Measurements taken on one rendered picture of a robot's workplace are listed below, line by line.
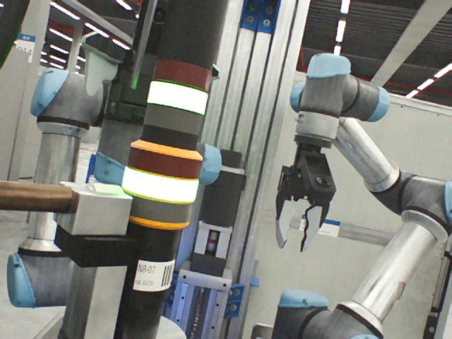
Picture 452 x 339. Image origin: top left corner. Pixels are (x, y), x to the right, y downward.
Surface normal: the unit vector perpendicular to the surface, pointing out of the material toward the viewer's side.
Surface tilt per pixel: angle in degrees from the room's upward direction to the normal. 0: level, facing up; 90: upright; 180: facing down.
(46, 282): 80
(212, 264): 90
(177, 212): 90
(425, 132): 91
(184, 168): 90
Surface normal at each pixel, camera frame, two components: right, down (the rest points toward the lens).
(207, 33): 0.60, 0.17
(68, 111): 0.51, -0.02
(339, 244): 0.11, 0.08
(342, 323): -0.45, -0.63
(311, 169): 0.18, -0.80
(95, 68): 0.94, 0.28
